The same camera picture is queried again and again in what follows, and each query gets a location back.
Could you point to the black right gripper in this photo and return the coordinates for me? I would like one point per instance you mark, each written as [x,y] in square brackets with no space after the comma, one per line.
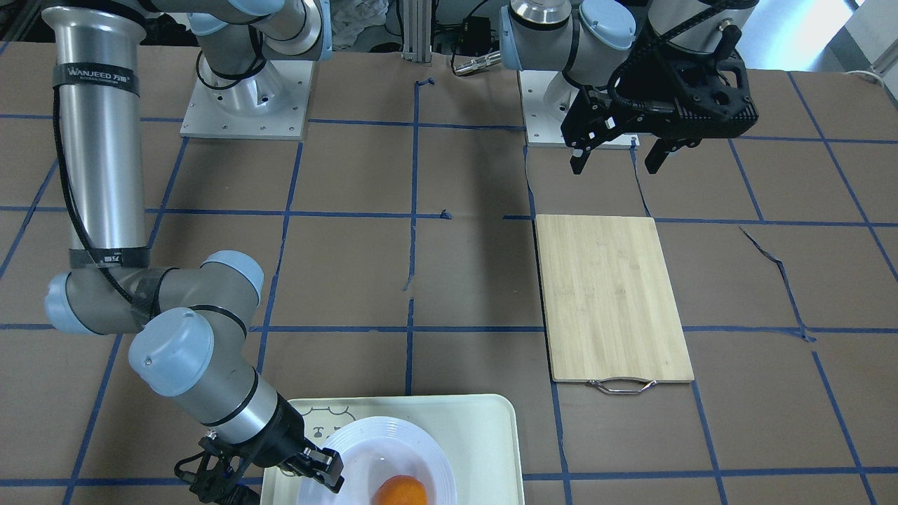
[283,436]

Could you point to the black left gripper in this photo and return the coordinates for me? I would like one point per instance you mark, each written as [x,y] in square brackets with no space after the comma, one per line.
[640,89]

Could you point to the white round plate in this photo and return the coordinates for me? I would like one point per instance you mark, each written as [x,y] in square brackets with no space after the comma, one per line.
[373,450]

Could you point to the orange fruit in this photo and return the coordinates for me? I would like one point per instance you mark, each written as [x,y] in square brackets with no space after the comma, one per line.
[401,489]

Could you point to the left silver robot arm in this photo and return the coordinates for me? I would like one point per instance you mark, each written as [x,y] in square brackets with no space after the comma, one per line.
[589,43]

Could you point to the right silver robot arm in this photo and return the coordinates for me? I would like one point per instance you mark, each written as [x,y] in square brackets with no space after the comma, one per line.
[188,325]

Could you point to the cream rectangular tray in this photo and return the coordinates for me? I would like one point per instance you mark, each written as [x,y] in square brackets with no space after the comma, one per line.
[463,448]

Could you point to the bamboo cutting board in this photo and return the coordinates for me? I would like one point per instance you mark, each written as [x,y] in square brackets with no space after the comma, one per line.
[609,309]

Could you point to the aluminium frame post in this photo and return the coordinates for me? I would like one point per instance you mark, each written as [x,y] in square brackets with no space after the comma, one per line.
[417,28]

